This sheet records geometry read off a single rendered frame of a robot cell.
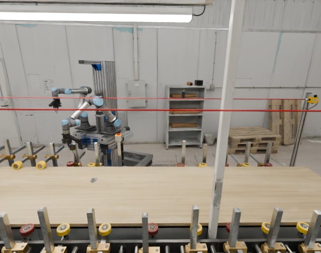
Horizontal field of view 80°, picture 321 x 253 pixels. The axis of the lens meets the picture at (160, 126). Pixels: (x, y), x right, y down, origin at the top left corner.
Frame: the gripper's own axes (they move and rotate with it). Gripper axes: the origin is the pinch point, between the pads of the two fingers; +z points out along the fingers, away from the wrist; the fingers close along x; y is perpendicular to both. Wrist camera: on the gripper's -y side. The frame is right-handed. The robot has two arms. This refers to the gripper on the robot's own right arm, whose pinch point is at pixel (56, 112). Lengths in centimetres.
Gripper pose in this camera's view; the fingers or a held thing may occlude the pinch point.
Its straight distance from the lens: 309.0
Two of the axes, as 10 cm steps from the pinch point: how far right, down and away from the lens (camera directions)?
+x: -9.2, -1.3, 3.8
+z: -0.1, 9.6, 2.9
